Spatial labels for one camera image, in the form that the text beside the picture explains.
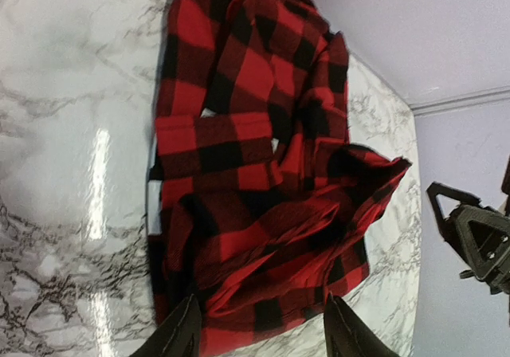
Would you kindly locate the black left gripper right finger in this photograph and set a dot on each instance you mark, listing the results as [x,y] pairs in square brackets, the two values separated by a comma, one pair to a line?
[347,335]

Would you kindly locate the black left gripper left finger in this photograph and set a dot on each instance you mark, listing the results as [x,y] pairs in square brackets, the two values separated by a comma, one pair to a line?
[178,335]

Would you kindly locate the red black plaid shirt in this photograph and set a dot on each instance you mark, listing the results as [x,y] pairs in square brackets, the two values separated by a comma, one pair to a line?
[265,200]

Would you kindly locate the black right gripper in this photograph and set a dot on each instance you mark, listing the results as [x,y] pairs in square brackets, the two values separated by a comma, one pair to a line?
[500,261]

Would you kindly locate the right aluminium corner post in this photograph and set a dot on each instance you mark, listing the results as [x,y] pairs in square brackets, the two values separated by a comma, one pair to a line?
[454,103]

